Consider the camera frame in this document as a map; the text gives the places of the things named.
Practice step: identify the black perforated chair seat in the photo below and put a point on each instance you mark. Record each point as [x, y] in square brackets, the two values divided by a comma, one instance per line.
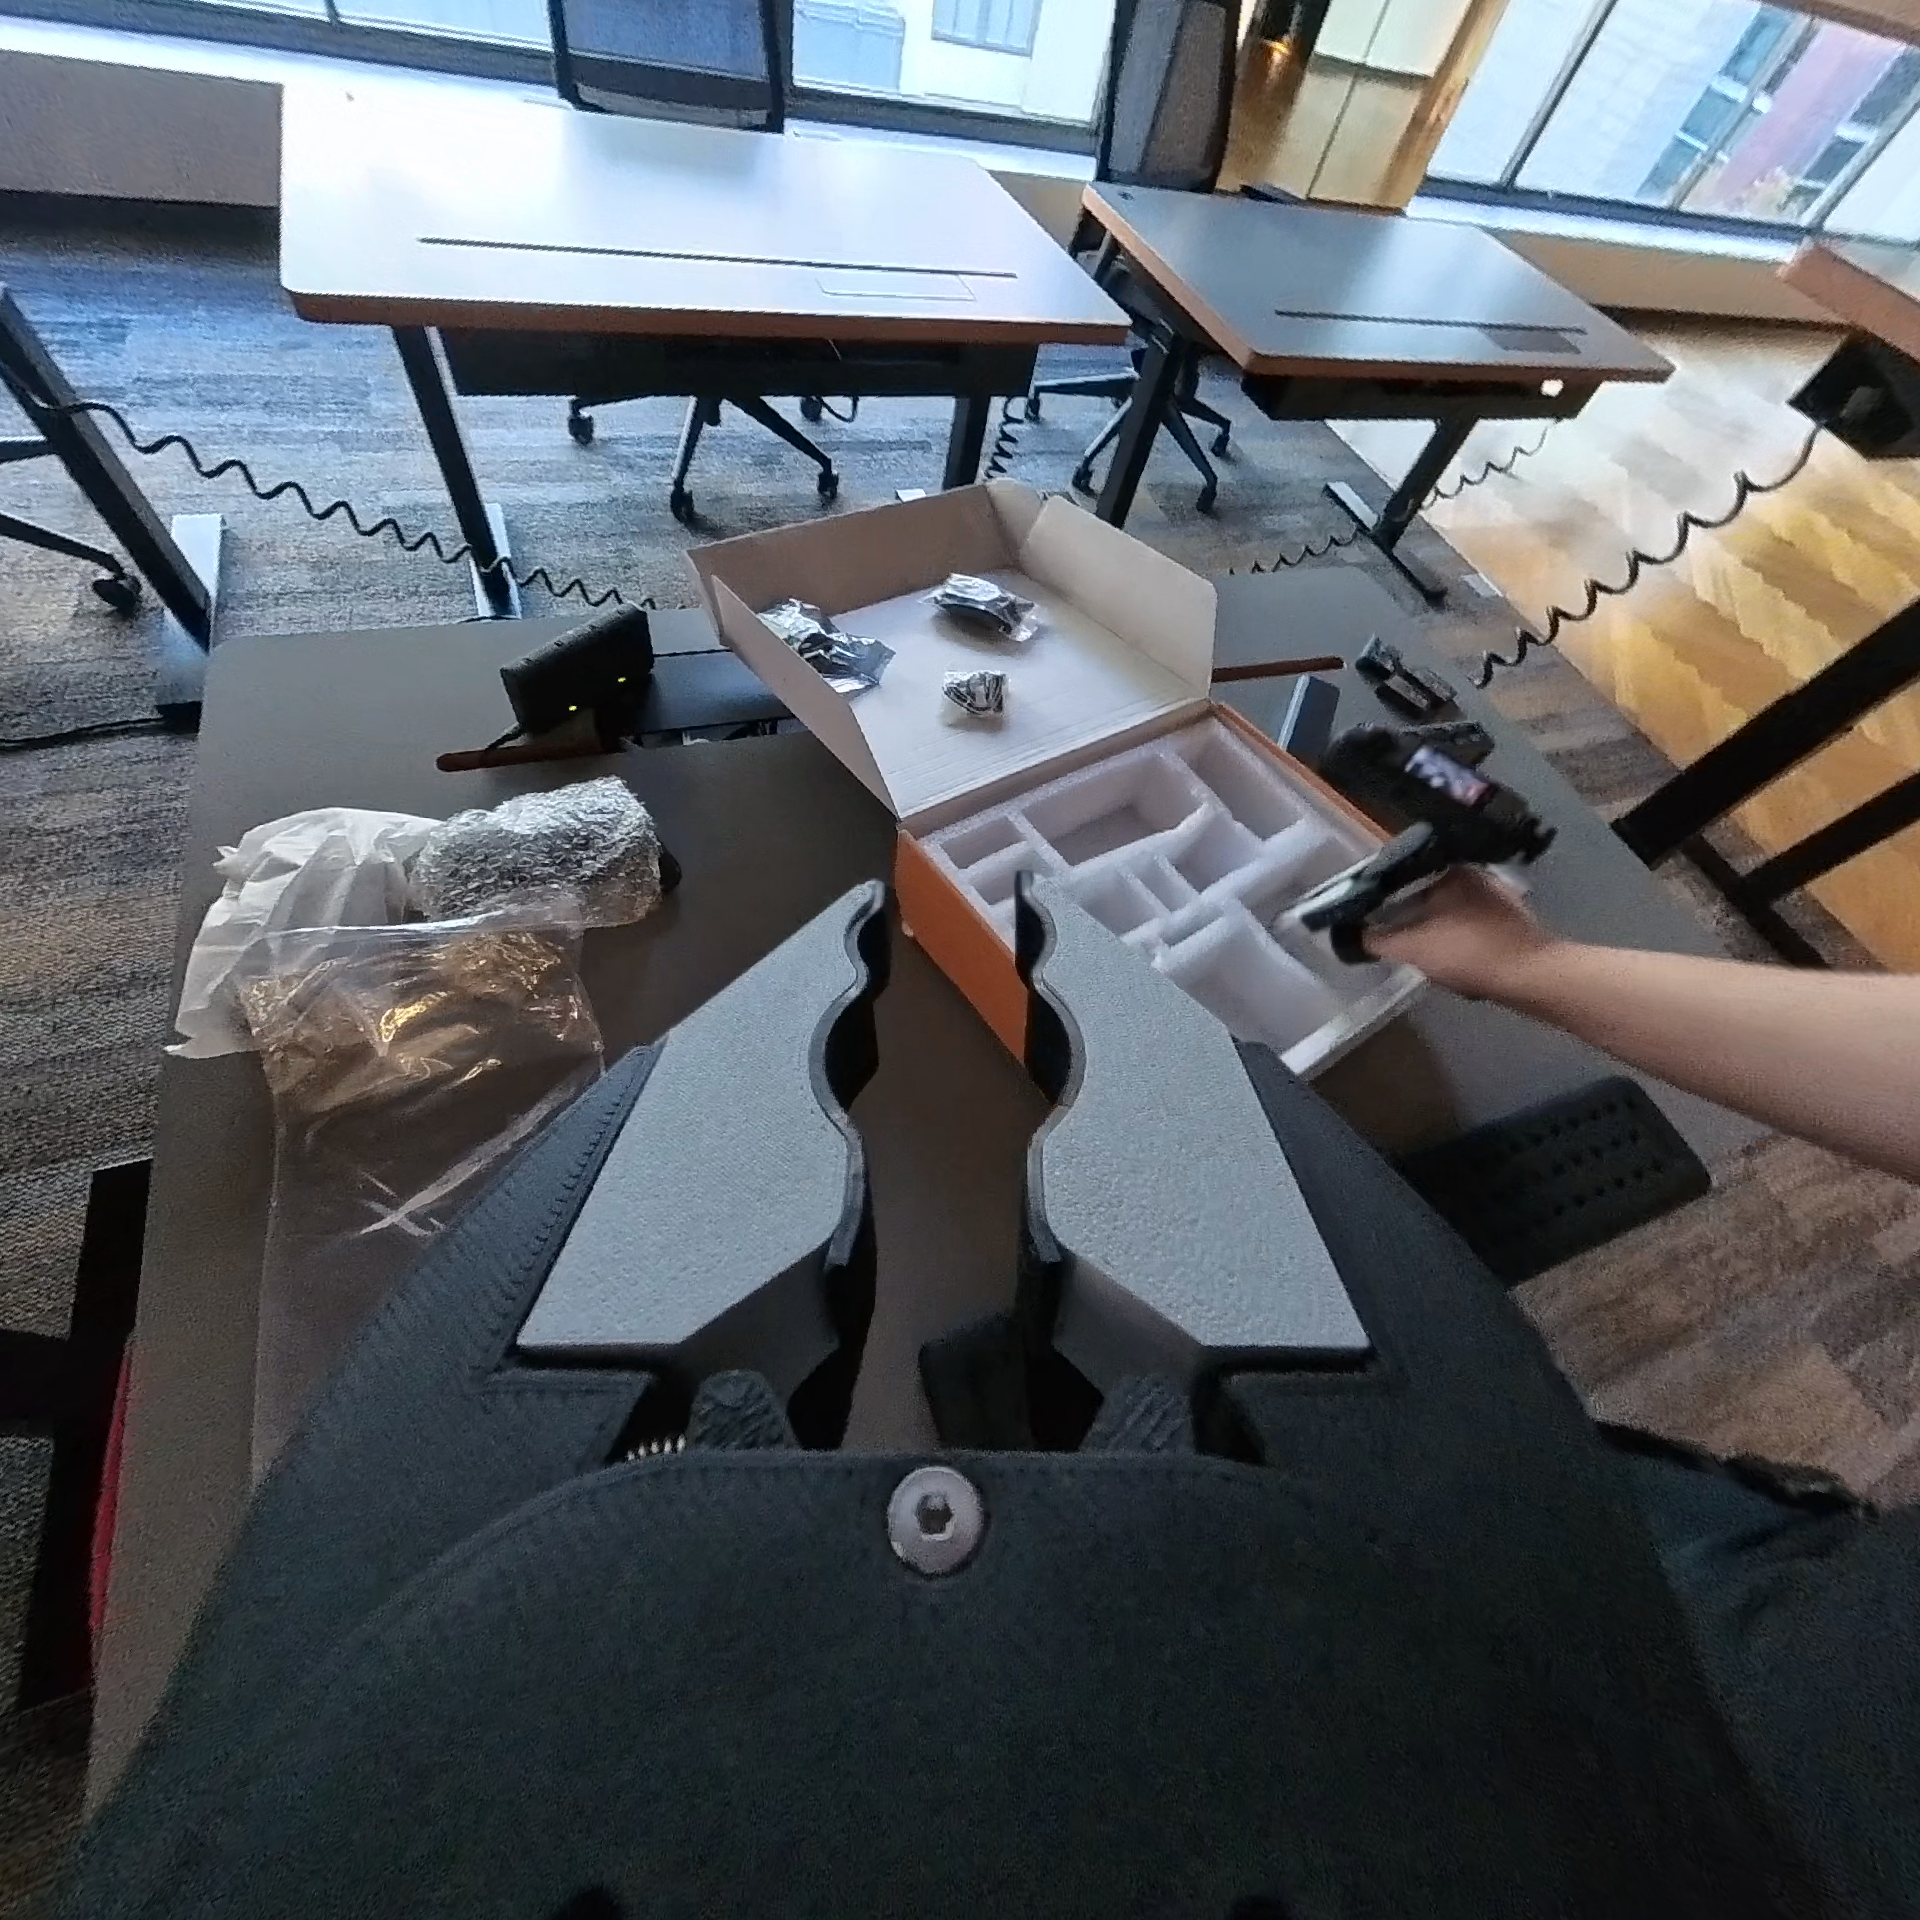
[1560, 1178]

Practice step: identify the black folding table leg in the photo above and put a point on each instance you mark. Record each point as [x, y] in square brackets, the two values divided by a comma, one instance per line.
[90, 451]

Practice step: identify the black and red chair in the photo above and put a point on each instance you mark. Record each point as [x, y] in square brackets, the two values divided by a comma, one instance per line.
[59, 1424]

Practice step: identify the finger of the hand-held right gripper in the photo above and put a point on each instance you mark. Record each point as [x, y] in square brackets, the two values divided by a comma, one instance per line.
[1395, 908]
[1371, 883]

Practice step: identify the person's right hand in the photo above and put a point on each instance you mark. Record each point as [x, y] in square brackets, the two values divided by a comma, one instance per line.
[1478, 931]

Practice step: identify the person's black clothing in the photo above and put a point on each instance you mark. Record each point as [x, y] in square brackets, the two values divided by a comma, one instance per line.
[1800, 1723]

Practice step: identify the orange box with foam insert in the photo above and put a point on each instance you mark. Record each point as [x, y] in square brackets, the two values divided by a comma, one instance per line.
[1079, 690]

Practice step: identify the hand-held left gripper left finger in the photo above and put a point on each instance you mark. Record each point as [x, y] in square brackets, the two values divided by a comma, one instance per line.
[704, 1201]

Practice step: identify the small black blocks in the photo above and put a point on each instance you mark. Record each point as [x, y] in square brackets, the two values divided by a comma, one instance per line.
[1411, 681]

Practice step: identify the wooden edged background desk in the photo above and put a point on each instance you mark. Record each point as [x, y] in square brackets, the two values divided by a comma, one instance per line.
[1350, 284]
[674, 195]
[1862, 276]

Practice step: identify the bagged black white part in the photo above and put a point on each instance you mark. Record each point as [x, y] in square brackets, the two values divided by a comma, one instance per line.
[975, 696]

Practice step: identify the black swivel office chair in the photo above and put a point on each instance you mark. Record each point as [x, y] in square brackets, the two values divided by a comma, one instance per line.
[674, 59]
[1171, 90]

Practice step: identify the clear bag with dark contents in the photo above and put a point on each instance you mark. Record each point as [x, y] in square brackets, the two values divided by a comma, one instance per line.
[420, 1019]

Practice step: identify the dark grey desk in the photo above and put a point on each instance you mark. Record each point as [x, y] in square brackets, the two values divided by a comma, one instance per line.
[346, 674]
[764, 826]

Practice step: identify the person's right forearm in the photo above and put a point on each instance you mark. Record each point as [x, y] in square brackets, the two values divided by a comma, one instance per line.
[1723, 1049]

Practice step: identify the bubble wrapped bundle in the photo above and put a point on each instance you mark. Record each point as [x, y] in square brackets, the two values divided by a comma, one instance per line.
[539, 848]

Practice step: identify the white plastic bag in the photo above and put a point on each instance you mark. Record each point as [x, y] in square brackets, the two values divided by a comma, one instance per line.
[284, 885]

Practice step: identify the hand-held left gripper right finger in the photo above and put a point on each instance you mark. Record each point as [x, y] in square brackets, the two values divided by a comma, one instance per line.
[1201, 1201]

